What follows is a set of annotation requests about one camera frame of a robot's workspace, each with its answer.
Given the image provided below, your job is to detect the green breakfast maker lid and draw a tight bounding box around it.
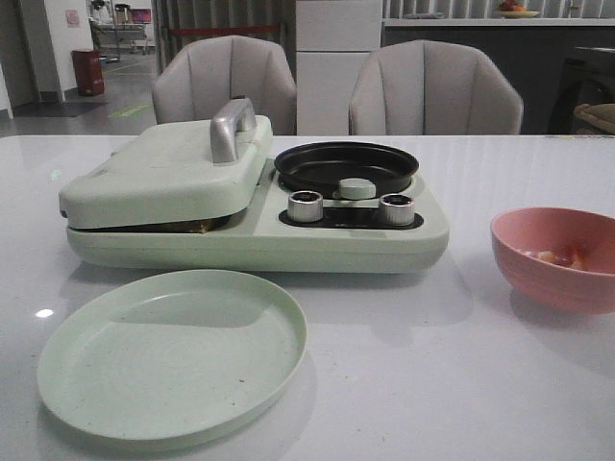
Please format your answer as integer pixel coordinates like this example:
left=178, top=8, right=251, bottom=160
left=59, top=115, right=273, bottom=230

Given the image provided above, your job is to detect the pink plastic bowl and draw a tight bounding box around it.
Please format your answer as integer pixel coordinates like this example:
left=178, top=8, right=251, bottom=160
left=491, top=206, right=614, bottom=314

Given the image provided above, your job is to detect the pink cooked shrimp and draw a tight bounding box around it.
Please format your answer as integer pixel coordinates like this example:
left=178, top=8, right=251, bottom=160
left=522, top=245, right=587, bottom=271

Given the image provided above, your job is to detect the white bread slice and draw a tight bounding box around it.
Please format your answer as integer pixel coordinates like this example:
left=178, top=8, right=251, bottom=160
left=164, top=217, right=229, bottom=233

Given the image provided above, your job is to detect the green breakfast maker base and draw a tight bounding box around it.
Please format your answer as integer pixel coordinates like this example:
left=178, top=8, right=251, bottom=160
left=66, top=160, right=449, bottom=274

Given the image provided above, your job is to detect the left silver control knob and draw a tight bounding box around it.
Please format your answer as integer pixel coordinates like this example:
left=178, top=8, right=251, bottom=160
left=286, top=190, right=324, bottom=223

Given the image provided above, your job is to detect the silver control knob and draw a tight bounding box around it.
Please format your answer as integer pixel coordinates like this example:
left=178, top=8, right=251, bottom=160
left=377, top=193, right=415, bottom=227
left=286, top=190, right=324, bottom=223

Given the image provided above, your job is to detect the black round frying pan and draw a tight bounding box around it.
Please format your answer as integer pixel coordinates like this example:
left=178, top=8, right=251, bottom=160
left=274, top=141, right=419, bottom=199

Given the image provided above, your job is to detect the right silver control knob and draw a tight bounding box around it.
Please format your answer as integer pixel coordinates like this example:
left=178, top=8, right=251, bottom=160
left=377, top=193, right=415, bottom=227

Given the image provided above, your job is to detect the light green plastic plate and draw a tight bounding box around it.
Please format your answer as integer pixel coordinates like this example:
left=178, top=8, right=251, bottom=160
left=37, top=270, right=307, bottom=450

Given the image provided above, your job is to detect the right grey upholstered chair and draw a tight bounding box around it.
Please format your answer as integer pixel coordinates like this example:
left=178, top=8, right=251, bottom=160
left=348, top=40, right=524, bottom=135

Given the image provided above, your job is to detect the grey upholstered chair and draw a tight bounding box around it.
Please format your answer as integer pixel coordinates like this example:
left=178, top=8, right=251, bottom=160
left=348, top=40, right=524, bottom=135
left=152, top=36, right=297, bottom=135

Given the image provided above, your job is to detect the left grey upholstered chair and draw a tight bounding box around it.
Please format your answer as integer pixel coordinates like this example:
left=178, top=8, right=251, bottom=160
left=152, top=36, right=297, bottom=135

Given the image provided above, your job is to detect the white refrigerator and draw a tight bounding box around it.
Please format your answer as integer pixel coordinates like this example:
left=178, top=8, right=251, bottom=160
left=296, top=1, right=382, bottom=135

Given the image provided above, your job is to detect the red trash bin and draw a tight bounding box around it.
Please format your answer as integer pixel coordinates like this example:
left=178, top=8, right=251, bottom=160
left=71, top=49, right=105, bottom=96

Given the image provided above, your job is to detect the fruit plate on counter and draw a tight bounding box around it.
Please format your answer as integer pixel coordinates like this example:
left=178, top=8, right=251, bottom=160
left=496, top=0, right=540, bottom=19

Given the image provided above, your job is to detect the grey kitchen counter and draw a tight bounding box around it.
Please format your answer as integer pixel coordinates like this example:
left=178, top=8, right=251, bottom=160
left=381, top=17, right=615, bottom=135

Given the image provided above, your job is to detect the beige cushion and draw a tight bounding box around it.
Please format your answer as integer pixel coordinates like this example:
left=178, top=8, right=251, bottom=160
left=574, top=103, right=615, bottom=134

